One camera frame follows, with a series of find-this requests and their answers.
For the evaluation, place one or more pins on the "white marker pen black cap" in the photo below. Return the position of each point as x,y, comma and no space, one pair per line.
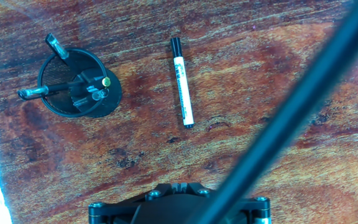
183,93

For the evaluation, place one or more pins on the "black pen clear cap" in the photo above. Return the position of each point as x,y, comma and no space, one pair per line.
56,46

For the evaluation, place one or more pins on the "black pen silver clip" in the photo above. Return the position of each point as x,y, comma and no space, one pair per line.
36,91

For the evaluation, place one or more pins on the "black mesh pen holder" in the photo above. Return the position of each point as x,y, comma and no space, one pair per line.
56,74

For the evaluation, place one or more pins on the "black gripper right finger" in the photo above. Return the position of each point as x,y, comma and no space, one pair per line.
261,208

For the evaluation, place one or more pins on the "black pen gold end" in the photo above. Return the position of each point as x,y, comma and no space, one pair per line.
106,81

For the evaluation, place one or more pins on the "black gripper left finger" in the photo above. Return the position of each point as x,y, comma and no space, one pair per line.
113,208

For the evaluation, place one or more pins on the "wood grain table mat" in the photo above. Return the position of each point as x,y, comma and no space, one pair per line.
259,46

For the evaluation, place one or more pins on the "black pen clear end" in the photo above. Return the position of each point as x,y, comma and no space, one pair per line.
99,94

